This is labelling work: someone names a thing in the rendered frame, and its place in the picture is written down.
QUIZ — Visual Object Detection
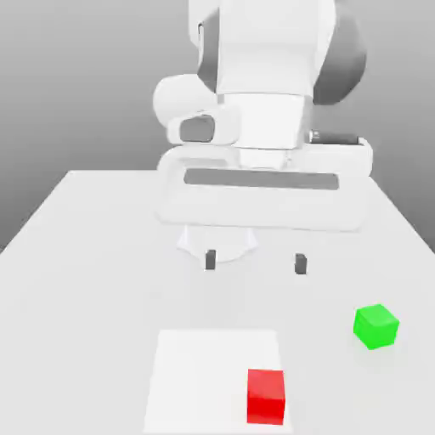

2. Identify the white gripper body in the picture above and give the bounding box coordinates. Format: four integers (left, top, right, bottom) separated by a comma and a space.
155, 137, 374, 234

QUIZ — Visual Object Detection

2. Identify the small green cube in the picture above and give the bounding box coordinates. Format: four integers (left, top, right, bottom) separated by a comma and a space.
352, 302, 401, 351

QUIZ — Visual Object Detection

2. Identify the small red cube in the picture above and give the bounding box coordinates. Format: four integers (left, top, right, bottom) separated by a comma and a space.
246, 368, 286, 427

